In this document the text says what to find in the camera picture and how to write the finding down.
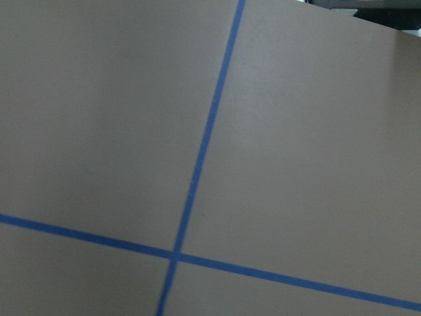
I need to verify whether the brown table mat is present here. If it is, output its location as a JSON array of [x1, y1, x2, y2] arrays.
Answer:
[[1, 1, 420, 315]]

